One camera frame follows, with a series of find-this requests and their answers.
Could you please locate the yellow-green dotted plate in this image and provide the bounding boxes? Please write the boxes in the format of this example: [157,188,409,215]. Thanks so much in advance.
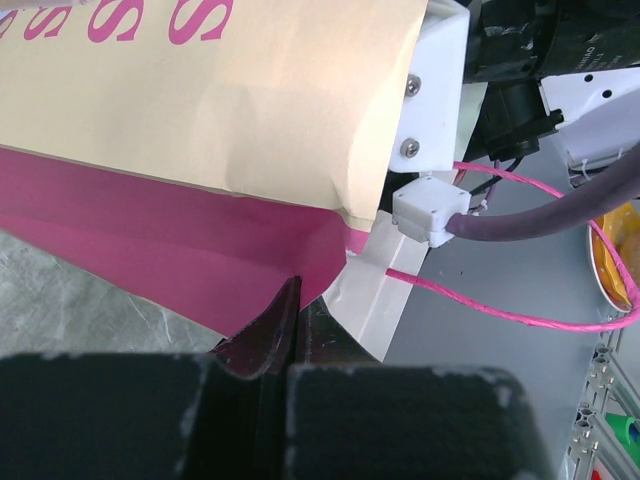
[587,201,639,313]

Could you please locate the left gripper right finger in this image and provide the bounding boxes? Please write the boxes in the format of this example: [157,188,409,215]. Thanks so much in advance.
[288,297,380,369]

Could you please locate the pink paper gift bag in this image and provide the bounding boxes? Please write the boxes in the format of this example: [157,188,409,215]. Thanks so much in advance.
[0,0,640,364]

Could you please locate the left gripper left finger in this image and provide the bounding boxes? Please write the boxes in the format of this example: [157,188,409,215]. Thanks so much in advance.
[211,277,302,380]

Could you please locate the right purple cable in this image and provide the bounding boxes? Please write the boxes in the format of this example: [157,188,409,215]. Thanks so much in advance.
[392,144,640,249]

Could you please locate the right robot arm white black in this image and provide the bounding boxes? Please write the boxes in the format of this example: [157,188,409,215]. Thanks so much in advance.
[385,1,639,191]

